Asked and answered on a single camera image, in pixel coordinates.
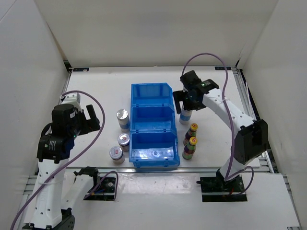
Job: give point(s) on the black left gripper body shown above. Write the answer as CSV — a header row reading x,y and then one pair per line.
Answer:
x,y
84,126

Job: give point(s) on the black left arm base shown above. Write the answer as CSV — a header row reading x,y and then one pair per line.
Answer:
x,y
105,189

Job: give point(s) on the blue middle storage bin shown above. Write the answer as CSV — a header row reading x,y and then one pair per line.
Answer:
x,y
152,118

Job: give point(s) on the yellow-cap sauce bottle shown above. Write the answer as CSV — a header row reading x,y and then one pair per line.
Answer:
x,y
189,148
192,132

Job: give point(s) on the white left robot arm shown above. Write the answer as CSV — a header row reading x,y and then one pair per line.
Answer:
x,y
68,122

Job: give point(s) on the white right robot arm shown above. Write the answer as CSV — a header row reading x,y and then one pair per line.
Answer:
x,y
249,137

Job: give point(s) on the silver-lid shaker white-blue label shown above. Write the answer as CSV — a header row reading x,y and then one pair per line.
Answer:
x,y
185,116

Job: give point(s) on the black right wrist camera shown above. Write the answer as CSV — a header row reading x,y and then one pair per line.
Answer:
x,y
190,80

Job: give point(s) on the white-lid light spice jar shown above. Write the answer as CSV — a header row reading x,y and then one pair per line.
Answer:
x,y
117,155

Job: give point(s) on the blue storage bin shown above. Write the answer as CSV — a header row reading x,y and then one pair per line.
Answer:
x,y
154,150
151,94
152,118

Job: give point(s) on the white-lid dark spice jar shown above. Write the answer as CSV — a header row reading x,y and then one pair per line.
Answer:
x,y
124,142

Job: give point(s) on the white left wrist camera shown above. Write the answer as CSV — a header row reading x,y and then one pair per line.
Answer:
x,y
73,98

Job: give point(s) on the blue front storage bin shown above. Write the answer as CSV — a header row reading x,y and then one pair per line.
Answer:
x,y
154,150

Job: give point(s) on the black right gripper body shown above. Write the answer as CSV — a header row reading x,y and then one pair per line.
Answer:
x,y
189,104

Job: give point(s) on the aluminium frame rail front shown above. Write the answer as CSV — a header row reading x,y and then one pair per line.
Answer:
x,y
262,169

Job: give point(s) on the silver-lid shaker blue label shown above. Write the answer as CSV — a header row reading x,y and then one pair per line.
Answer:
x,y
123,120

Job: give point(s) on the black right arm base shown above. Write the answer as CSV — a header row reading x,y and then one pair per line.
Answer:
x,y
213,189

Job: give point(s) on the blue back storage bin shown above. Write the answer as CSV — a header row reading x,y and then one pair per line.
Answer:
x,y
151,94

